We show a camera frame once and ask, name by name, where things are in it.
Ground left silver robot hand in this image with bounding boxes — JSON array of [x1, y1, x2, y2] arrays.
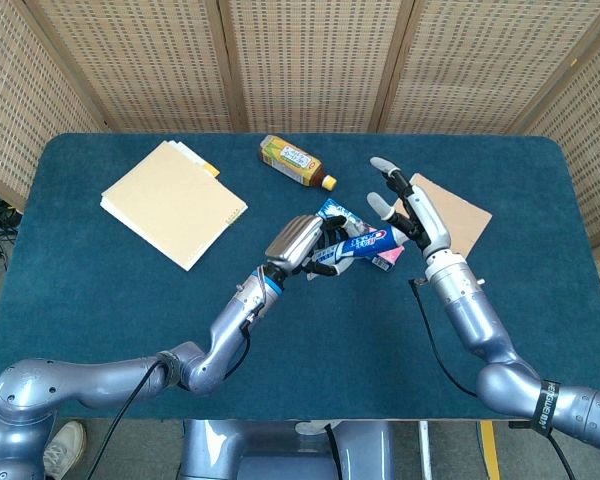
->
[[264, 213, 361, 279]]

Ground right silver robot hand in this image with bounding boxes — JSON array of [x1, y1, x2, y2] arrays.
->
[[367, 156, 454, 260]]

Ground blue and white toothpaste tube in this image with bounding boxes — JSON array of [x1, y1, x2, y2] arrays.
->
[[312, 223, 406, 266]]

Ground brown spiral notebook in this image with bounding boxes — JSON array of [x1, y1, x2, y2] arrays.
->
[[409, 172, 494, 261]]

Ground blue and pink cookie box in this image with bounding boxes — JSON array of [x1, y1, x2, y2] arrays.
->
[[317, 198, 406, 272]]

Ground tea bottle with yellow cap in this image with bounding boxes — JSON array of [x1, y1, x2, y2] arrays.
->
[[258, 134, 338, 191]]

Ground blue table cloth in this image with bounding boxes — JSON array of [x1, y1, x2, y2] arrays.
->
[[0, 132, 600, 421]]

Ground beige file folder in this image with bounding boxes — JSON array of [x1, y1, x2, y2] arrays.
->
[[99, 140, 249, 273]]

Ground woven folding screen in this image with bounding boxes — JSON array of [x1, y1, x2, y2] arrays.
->
[[0, 0, 600, 281]]

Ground blue-grey robot torso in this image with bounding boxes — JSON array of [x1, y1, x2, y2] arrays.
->
[[177, 418, 396, 480]]

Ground white table leg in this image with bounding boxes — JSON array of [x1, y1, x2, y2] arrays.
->
[[418, 420, 434, 480]]

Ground white sneaker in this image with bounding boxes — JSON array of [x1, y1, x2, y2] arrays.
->
[[42, 420, 88, 479]]

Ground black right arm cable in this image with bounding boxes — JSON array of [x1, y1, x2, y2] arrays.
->
[[409, 278, 576, 480]]

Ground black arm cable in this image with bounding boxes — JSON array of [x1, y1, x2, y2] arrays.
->
[[409, 278, 576, 480], [87, 319, 254, 480]]

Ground black torso cable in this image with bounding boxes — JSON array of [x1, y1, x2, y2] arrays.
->
[[323, 422, 344, 480]]

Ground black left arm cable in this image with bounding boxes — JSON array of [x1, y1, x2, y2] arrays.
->
[[87, 319, 254, 480]]

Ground black floor cables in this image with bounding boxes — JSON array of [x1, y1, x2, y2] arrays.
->
[[0, 194, 24, 286]]

